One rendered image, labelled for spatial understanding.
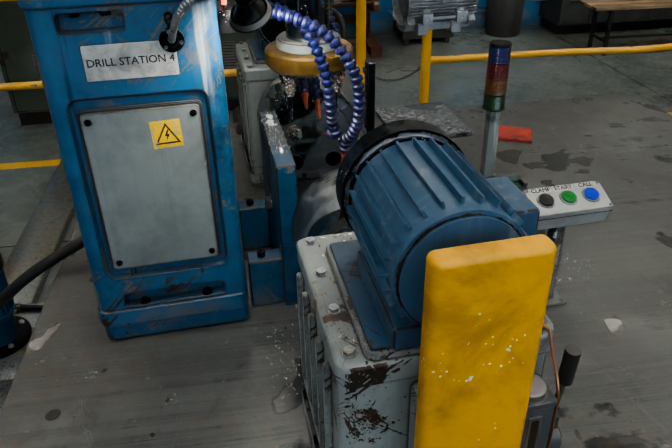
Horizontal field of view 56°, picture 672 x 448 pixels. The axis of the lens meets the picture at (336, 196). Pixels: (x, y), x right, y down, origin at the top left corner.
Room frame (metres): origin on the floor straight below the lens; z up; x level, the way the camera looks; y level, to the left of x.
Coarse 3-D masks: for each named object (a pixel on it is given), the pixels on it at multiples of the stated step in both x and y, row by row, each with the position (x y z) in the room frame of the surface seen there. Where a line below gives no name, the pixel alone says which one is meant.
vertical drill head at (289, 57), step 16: (288, 0) 1.23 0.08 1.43; (304, 0) 1.22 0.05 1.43; (320, 0) 1.23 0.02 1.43; (304, 16) 1.22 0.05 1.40; (320, 16) 1.23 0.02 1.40; (288, 32) 1.24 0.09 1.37; (336, 32) 1.28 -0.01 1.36; (272, 48) 1.25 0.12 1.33; (288, 48) 1.21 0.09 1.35; (304, 48) 1.20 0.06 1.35; (352, 48) 1.25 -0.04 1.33; (272, 64) 1.21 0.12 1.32; (288, 64) 1.18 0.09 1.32; (304, 64) 1.17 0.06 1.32; (336, 64) 1.19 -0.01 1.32; (288, 80) 1.20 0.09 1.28; (336, 80) 1.23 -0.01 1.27; (288, 96) 1.21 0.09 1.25; (336, 96) 1.23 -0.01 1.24; (336, 112) 1.23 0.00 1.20
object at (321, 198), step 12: (324, 180) 1.03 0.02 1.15; (312, 192) 1.02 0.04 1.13; (324, 192) 0.99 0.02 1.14; (300, 204) 1.02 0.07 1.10; (312, 204) 0.98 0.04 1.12; (324, 204) 0.96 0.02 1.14; (336, 204) 0.94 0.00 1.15; (300, 216) 0.99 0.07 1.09; (312, 216) 0.95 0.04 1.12; (324, 216) 0.92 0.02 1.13; (336, 216) 0.90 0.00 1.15; (300, 228) 0.97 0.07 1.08; (312, 228) 0.92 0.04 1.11; (324, 228) 0.89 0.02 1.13; (336, 228) 0.88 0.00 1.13; (348, 228) 0.87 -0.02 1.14
